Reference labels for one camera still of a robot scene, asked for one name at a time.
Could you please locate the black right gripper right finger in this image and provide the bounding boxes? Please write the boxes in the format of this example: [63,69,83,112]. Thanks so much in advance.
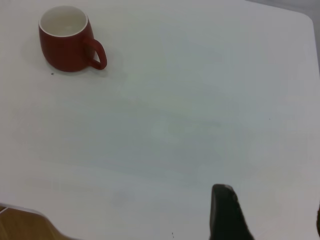
[315,206,320,240]

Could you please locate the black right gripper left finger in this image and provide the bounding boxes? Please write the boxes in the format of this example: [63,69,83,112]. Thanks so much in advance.
[209,183,256,240]

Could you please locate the red ceramic mug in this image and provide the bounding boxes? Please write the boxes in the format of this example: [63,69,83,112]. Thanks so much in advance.
[38,5,108,73]

